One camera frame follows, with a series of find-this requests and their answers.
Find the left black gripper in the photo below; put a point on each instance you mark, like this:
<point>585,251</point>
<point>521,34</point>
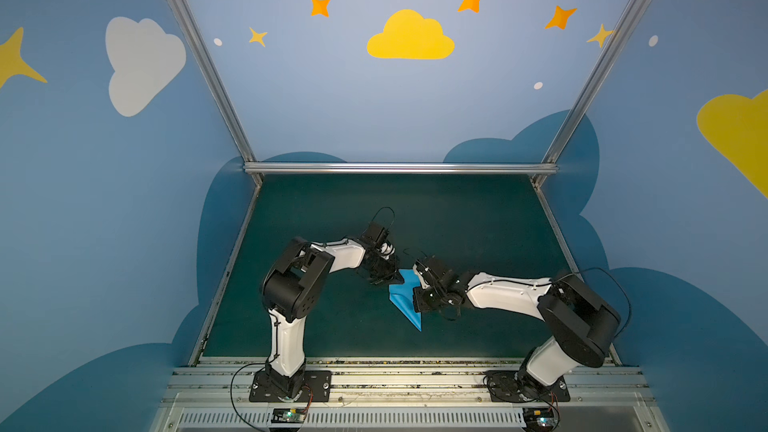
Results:
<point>383,267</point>

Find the blue square paper sheet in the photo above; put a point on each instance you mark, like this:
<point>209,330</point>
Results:
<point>402,296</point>

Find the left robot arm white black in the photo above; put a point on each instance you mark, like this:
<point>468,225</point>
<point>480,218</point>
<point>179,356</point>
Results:
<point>292,287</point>

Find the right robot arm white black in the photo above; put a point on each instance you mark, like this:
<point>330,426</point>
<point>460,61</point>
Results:
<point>582,324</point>

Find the right green circuit board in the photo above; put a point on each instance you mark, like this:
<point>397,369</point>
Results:
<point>538,419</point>

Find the green circuit board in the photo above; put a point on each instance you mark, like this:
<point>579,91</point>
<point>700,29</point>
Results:
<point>288,416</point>
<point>538,419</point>

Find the back horizontal aluminium bar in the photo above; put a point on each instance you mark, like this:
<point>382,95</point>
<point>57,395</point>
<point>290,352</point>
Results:
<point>400,168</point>

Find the left green circuit board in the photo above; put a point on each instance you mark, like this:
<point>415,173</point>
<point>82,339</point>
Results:
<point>288,416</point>

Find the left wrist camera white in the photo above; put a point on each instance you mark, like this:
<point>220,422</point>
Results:
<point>386,249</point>

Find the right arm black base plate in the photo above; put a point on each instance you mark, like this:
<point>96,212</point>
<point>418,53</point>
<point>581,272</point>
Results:
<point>510,387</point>

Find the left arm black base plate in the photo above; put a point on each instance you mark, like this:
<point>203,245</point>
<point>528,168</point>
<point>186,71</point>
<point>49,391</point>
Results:
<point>311,385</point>

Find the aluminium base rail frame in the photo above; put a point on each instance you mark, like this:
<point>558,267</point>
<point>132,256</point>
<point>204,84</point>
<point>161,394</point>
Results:
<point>404,394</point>

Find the left slanted aluminium post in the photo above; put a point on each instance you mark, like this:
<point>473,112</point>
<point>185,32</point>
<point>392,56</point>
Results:
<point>193,36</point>

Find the slanted aluminium post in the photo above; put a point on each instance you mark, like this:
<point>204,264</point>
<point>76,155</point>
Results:
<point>193,36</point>
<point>625,26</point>

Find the right slanted aluminium post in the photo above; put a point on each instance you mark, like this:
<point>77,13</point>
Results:
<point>625,26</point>

